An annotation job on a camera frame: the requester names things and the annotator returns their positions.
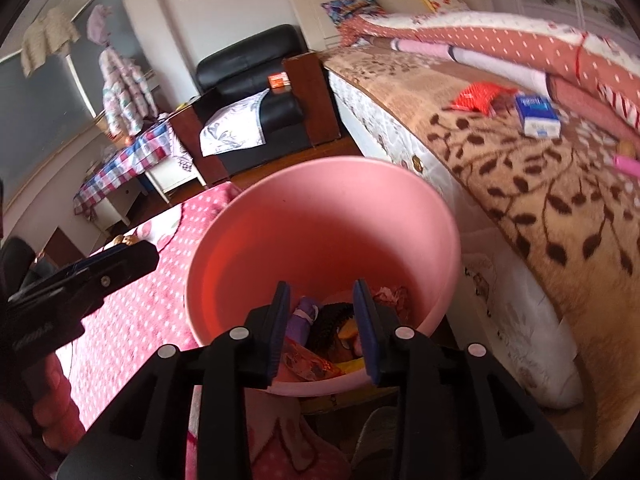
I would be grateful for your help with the hanging pastel puffer jacket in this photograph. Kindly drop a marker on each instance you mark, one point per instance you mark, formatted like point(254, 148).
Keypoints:
point(126, 95)

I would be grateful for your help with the hanging beige sweater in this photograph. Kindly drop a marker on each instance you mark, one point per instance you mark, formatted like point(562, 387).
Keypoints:
point(52, 34)

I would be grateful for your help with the dark wooden side table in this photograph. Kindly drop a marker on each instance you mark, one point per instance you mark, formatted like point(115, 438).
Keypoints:
point(60, 250)

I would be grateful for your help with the red snack packet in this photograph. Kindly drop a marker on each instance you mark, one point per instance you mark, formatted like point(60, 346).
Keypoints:
point(480, 97)

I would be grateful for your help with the pink polka dot blanket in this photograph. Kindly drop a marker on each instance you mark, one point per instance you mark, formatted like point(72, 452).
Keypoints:
point(140, 317)

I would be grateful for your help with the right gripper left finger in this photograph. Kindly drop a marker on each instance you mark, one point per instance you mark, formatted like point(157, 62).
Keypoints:
point(267, 327)

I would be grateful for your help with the colourful cartoon pillow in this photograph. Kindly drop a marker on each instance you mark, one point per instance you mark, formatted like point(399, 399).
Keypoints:
point(339, 11)

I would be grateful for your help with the white patterned cushion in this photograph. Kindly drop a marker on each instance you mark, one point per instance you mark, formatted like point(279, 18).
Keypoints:
point(235, 127)

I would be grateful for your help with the yellow red floral pillow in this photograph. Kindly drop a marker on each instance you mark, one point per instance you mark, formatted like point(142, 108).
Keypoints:
point(446, 6)

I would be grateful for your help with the orange white plastic wrapper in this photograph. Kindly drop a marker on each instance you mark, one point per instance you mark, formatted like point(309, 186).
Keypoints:
point(306, 365)

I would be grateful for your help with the purple cloth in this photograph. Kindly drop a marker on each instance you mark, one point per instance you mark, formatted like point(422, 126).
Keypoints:
point(302, 319)

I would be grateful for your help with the yellow plastic wrapper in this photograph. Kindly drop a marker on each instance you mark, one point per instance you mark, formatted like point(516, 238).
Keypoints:
point(346, 351)

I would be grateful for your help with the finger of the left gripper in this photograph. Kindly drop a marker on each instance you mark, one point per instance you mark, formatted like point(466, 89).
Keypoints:
point(121, 262)

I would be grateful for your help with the blue white tissue box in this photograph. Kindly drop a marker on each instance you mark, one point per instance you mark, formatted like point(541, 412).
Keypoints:
point(537, 117)

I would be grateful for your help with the person's left hand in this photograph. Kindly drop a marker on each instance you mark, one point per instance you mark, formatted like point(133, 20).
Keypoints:
point(56, 413)

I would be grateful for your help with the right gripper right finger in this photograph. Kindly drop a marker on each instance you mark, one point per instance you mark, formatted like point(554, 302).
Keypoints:
point(376, 327)

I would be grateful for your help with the bed with brown blanket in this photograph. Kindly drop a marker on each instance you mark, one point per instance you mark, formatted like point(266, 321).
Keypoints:
point(549, 231)

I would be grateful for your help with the colourful wrapper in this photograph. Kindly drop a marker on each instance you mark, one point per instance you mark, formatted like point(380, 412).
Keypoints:
point(397, 298)

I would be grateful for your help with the orange box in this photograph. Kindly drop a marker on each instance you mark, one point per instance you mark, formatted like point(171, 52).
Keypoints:
point(279, 81)

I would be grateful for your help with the black leather armchair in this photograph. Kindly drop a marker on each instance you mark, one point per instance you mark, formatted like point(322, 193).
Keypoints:
point(293, 119)

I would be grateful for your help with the pink plastic trash bucket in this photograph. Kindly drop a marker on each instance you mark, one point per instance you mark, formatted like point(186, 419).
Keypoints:
point(321, 226)

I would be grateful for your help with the hanging pink hat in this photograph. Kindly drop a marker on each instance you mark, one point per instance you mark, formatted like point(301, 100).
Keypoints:
point(97, 29)

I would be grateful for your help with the black mesh sponge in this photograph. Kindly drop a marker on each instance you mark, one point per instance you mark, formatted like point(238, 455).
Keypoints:
point(329, 321)

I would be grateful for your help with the checkered tablecloth table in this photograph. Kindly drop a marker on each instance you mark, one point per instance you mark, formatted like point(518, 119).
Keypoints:
point(156, 154)

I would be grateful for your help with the red dotted quilt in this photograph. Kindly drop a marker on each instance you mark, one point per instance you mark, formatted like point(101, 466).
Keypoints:
point(593, 63)

